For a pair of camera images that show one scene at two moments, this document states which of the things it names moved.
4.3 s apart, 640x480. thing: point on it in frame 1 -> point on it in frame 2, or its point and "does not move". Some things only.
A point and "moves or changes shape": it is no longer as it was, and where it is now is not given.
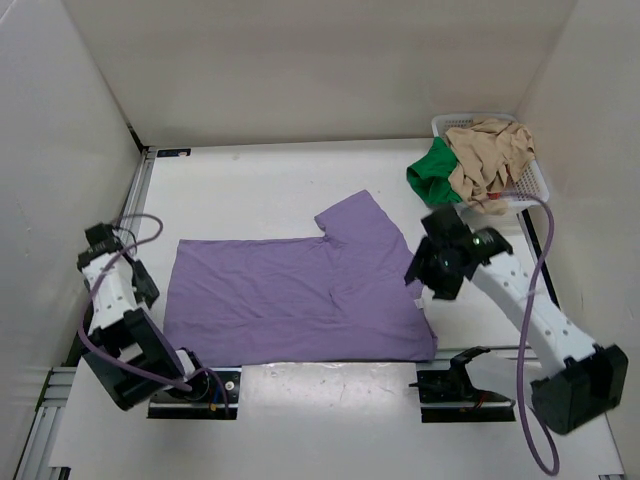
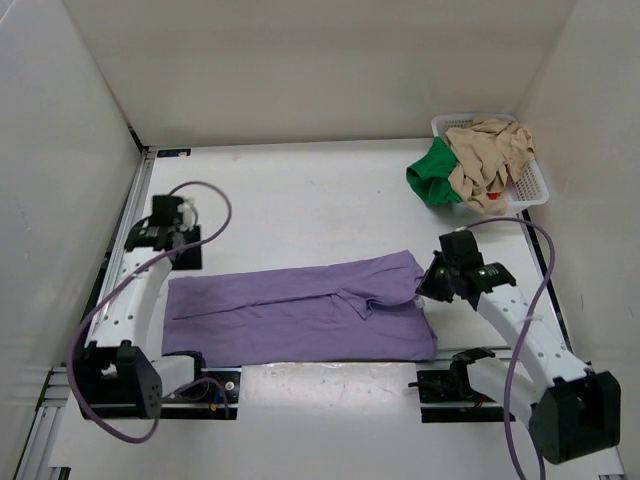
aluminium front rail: [446, 354] does not move
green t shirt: [430, 176] does not move
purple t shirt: [348, 295] moves or changes shape
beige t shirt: [488, 153] does not move
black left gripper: [145, 288] -> [192, 261]
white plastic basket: [529, 185] does not move
